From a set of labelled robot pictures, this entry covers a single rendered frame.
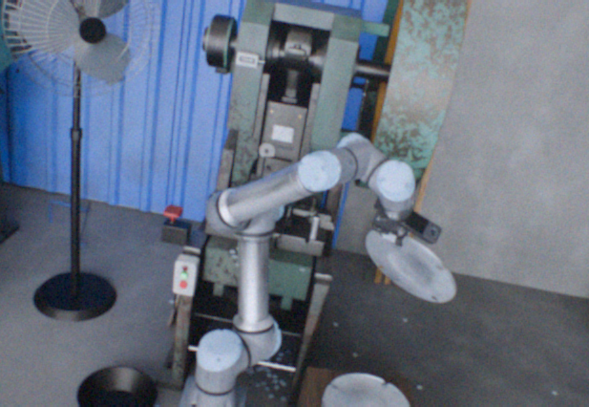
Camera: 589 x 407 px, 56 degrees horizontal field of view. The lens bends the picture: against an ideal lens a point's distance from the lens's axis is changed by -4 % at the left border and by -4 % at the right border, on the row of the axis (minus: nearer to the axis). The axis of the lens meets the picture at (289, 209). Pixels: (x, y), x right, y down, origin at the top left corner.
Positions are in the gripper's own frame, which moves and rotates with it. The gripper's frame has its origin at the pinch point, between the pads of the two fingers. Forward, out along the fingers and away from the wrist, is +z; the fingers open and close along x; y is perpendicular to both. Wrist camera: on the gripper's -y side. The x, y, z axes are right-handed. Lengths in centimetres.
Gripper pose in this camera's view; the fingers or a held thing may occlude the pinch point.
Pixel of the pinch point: (405, 240)
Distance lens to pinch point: 150.2
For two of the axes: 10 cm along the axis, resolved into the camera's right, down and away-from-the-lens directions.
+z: 1.8, 4.1, 9.0
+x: -4.2, 8.5, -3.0
